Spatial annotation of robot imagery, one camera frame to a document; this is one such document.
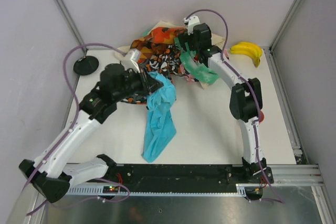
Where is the left aluminium corner post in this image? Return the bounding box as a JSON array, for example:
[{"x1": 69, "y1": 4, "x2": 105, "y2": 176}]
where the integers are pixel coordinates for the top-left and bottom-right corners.
[{"x1": 53, "y1": 0, "x2": 85, "y2": 45}]

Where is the turquoise blue cloth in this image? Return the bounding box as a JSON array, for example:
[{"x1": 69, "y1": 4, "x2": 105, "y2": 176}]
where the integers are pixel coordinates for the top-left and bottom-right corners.
[{"x1": 142, "y1": 72, "x2": 176, "y2": 163}]

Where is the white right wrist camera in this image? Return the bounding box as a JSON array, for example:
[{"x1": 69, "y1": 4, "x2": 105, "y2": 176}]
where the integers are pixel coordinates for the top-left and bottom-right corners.
[{"x1": 183, "y1": 15, "x2": 201, "y2": 35}]

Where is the black round disc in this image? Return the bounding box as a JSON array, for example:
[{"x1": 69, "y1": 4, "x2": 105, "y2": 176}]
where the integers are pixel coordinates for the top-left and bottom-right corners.
[{"x1": 73, "y1": 56, "x2": 99, "y2": 76}]

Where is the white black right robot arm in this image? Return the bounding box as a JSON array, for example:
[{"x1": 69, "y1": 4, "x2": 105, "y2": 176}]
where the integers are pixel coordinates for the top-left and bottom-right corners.
[{"x1": 178, "y1": 21, "x2": 271, "y2": 184}]

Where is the grey slotted cable duct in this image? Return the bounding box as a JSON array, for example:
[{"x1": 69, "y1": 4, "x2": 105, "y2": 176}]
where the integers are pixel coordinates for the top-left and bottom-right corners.
[{"x1": 66, "y1": 183, "x2": 246, "y2": 197}]

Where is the cream cloth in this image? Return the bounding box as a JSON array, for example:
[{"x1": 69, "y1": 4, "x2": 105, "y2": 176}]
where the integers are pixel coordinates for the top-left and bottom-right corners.
[{"x1": 114, "y1": 19, "x2": 226, "y2": 91}]

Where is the black orange white patterned cloth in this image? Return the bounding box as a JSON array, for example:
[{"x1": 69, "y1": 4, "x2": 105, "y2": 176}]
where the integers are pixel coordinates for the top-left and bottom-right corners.
[{"x1": 119, "y1": 44, "x2": 190, "y2": 105}]

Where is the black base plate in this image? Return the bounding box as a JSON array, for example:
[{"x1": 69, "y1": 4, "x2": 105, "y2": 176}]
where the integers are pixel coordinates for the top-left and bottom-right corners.
[{"x1": 102, "y1": 164, "x2": 263, "y2": 194}]

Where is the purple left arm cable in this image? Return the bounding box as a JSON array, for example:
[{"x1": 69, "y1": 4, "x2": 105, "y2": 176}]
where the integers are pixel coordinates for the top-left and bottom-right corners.
[{"x1": 22, "y1": 42, "x2": 131, "y2": 217}]

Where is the pink plastic cup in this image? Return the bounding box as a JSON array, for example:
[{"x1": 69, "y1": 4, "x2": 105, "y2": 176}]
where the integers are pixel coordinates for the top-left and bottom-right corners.
[{"x1": 259, "y1": 111, "x2": 265, "y2": 123}]

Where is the aluminium corner post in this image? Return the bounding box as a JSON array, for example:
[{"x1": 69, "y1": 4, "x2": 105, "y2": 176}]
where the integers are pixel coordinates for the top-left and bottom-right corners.
[
  {"x1": 269, "y1": 0, "x2": 320, "y2": 51},
  {"x1": 53, "y1": 0, "x2": 85, "y2": 45}
]

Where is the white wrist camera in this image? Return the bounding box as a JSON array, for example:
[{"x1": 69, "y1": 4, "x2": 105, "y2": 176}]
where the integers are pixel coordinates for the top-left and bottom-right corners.
[
  {"x1": 183, "y1": 15, "x2": 201, "y2": 35},
  {"x1": 121, "y1": 49, "x2": 141, "y2": 73}
]

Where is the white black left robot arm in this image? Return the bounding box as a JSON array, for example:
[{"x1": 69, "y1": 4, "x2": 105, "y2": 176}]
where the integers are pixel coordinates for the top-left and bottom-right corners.
[{"x1": 19, "y1": 63, "x2": 163, "y2": 203}]

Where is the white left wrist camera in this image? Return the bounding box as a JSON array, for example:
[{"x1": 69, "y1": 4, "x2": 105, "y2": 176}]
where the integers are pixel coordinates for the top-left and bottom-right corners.
[{"x1": 121, "y1": 49, "x2": 141, "y2": 73}]

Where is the orange camouflage cloth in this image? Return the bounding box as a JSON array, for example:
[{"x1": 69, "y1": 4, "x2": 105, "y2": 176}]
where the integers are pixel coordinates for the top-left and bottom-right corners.
[{"x1": 130, "y1": 27, "x2": 186, "y2": 63}]

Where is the yellow banana bunch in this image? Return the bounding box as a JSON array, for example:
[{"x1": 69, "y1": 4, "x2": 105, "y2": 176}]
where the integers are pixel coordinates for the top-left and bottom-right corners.
[{"x1": 230, "y1": 41, "x2": 263, "y2": 68}]

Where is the green white tie-dye cloth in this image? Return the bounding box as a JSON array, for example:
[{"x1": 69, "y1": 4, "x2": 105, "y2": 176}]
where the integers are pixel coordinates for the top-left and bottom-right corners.
[{"x1": 143, "y1": 28, "x2": 221, "y2": 84}]

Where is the right aluminium corner post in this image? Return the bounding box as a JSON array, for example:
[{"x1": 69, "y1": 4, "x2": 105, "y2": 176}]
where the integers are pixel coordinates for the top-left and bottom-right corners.
[{"x1": 269, "y1": 0, "x2": 320, "y2": 51}]

